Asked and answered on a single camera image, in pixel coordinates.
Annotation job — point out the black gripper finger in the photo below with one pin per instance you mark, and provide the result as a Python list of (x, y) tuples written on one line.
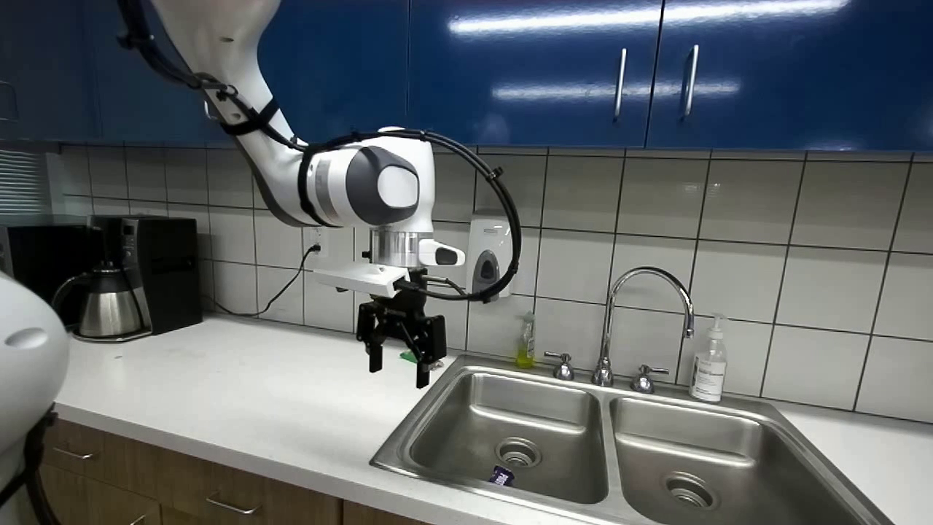
[(425, 366), (375, 355)]

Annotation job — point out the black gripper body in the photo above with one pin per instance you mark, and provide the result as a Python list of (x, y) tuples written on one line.
[(398, 317)]

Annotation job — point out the purple snack packet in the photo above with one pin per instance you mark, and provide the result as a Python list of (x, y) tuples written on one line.
[(499, 476)]

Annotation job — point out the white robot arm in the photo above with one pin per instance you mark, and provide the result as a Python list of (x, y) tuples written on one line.
[(330, 186)]

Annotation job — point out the stainless steel double sink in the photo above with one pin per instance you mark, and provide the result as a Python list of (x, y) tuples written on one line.
[(544, 417)]

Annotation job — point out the green dish soap bottle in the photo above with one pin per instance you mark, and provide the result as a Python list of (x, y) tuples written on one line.
[(525, 352)]

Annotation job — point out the chrome faucet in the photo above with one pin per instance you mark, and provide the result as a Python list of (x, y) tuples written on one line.
[(604, 371)]

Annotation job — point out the black coffee maker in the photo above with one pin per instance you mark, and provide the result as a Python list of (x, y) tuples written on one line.
[(171, 272)]

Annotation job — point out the wooden lower cabinet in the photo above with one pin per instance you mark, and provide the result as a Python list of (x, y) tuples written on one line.
[(175, 476)]

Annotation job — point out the steel coffee carafe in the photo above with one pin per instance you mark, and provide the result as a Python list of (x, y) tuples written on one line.
[(107, 308)]

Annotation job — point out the clear hand soap bottle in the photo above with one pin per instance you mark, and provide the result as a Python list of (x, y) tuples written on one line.
[(710, 374)]

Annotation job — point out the blue upper cabinet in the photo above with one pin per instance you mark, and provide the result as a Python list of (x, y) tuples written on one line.
[(544, 67)]

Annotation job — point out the black countertop appliance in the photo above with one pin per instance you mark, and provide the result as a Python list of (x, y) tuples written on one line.
[(47, 258)]

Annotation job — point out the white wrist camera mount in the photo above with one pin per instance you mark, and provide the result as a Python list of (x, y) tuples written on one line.
[(359, 280)]

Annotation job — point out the white wall soap dispenser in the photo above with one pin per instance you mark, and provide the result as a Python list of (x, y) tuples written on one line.
[(484, 253)]

